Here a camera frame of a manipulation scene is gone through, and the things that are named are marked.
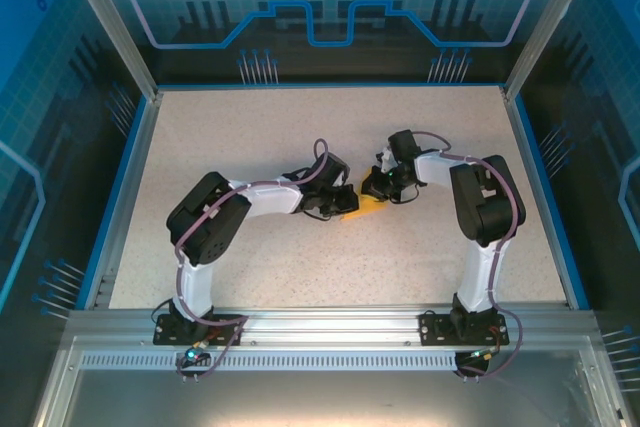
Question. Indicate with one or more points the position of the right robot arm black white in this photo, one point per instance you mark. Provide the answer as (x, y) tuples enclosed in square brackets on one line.
[(435, 169)]

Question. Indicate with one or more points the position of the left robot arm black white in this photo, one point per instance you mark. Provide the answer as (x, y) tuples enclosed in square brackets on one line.
[(272, 197)]

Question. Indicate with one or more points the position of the connector board with green light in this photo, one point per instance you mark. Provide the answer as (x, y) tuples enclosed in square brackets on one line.
[(192, 356), (480, 354)]

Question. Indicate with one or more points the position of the metal front panel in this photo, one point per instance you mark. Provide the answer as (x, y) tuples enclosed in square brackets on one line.
[(320, 397)]

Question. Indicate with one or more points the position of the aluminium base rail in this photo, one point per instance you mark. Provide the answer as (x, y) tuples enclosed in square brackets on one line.
[(330, 327)]

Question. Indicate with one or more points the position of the aluminium side rail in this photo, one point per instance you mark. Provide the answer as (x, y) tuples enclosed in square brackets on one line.
[(523, 147), (127, 197)]

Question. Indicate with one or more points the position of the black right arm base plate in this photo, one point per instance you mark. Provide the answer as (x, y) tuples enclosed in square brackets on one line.
[(431, 329)]

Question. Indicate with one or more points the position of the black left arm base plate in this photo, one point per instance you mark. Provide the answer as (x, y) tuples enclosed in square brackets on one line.
[(167, 334)]

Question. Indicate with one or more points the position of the aluminium frame post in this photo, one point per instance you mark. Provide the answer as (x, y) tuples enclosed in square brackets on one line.
[(114, 22), (548, 22)]

